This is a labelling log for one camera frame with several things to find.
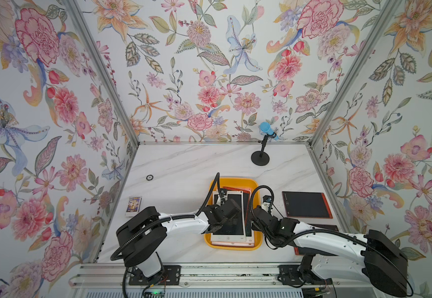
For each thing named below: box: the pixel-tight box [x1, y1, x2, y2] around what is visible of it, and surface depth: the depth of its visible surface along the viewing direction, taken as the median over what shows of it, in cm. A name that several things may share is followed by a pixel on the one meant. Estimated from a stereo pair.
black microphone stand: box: [250, 134, 270, 166], surface depth 115 cm
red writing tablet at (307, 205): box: [281, 191, 334, 220], surface depth 95 cm
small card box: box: [124, 195, 143, 218], surface depth 95 cm
